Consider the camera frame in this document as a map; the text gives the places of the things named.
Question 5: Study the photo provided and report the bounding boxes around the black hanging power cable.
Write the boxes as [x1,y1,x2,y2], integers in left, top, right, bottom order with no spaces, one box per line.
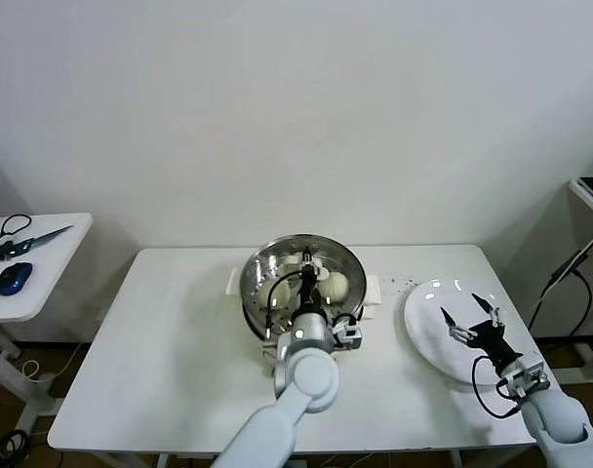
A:
[528,221,593,338]

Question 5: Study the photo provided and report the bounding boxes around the black floor cable bundle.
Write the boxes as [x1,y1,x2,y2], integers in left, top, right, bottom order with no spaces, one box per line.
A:
[0,427,32,463]

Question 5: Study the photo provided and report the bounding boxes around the white shelf with black device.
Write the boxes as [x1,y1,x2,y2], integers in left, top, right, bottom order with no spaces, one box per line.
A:
[569,175,593,226]

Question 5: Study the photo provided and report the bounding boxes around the blue computer mouse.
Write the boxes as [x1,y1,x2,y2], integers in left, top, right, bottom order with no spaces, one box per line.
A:
[0,261,34,296]

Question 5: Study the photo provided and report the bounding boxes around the black looped cable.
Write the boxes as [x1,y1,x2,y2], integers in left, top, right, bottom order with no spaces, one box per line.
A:
[0,213,33,245]

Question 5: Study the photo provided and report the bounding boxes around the green handled scissors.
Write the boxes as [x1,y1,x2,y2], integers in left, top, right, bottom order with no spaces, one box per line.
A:
[0,223,76,259]

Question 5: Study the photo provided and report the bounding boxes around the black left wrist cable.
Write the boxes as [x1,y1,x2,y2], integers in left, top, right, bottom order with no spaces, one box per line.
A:
[264,271,305,340]

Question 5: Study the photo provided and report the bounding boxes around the white stand base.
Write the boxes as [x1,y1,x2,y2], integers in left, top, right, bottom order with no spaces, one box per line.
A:
[542,340,593,387]

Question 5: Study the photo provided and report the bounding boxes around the round glass pot lid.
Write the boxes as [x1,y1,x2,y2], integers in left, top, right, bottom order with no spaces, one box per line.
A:
[241,233,369,342]

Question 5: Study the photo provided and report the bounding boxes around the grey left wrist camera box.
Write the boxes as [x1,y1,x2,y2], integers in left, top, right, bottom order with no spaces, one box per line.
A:
[333,319,364,350]

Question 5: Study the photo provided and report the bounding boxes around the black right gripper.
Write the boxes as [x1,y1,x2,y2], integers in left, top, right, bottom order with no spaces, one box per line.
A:
[440,292,523,372]

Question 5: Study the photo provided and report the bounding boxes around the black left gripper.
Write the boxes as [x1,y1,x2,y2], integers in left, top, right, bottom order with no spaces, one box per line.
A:
[283,248,331,318]

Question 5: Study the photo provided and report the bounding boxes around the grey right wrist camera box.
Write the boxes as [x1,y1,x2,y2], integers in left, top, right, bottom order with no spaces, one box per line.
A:
[500,351,551,397]

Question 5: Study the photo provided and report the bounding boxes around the white floor cable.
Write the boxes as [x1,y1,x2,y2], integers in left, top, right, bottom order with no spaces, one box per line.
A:
[21,340,86,384]

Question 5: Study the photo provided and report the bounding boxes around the round white plate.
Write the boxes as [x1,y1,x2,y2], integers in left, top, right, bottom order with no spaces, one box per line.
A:
[403,277,539,386]

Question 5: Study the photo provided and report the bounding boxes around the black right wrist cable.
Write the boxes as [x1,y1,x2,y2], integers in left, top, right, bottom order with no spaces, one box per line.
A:
[471,354,522,420]

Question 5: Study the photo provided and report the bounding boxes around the stainless steel steamer basket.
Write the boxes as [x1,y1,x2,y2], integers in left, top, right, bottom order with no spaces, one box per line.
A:
[226,233,384,342]

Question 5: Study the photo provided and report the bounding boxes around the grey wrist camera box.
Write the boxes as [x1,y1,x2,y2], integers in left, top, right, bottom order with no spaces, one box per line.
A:
[333,319,364,350]
[500,351,551,397]

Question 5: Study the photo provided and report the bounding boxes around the white steamed baozi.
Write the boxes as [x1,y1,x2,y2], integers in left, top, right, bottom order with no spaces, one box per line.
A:
[321,271,351,304]
[255,280,293,311]

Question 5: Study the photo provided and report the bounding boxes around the white side table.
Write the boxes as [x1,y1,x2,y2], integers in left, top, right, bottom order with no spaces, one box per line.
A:
[0,211,96,420]

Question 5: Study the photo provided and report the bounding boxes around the scattered dark crumbs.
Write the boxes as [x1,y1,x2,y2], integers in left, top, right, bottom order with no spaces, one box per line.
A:
[377,274,418,295]

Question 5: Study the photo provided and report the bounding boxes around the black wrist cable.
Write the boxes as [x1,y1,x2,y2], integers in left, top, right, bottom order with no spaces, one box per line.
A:
[471,354,522,420]
[264,271,305,340]

